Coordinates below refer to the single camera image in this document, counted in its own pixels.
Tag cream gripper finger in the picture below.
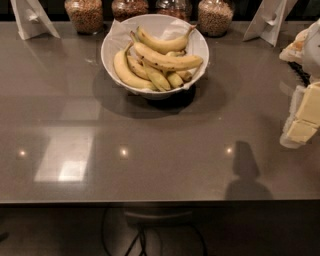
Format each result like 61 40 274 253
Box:
295 82 320 142

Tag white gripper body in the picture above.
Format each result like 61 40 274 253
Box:
280 86 310 149

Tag curved yellow banana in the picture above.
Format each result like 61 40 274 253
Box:
136 25 196 54

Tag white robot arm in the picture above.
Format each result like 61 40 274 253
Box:
279 21 320 149

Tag small right yellow banana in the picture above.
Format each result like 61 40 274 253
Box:
177 70 192 82

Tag small yellow banana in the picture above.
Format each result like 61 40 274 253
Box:
177 70 192 82
127 56 149 80

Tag short yellow banana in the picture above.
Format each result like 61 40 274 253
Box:
166 72 184 88

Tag long spotted yellow banana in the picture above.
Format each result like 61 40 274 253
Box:
130 31 203 71

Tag middle yellow-green banana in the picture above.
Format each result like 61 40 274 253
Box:
143 62 171 92

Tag white ceramic bowl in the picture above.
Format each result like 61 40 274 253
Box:
101 14 209 100

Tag white paper bowl liner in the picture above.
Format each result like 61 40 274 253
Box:
101 14 209 99

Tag small inner yellow banana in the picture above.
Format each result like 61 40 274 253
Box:
127 56 149 80

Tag left outer yellow banana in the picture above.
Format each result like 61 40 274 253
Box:
113 43 157 91

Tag black mat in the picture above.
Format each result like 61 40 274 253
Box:
288 62 310 87

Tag right white folded stand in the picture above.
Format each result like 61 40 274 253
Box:
243 0 298 47

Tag white folded stand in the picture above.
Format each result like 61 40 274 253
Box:
10 0 60 40
243 0 298 47

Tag right glass grain jar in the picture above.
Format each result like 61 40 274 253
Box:
198 0 234 37

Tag glass grain jar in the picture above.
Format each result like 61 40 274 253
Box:
111 0 149 21
64 0 103 34
198 0 234 37

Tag grey box under table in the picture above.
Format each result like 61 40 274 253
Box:
124 209 192 226

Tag left glass grain jar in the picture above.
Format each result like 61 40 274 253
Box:
64 0 103 34

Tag left white folded stand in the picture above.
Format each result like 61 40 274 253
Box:
10 0 60 40

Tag black cables under table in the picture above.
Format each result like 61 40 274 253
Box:
100 207 209 256

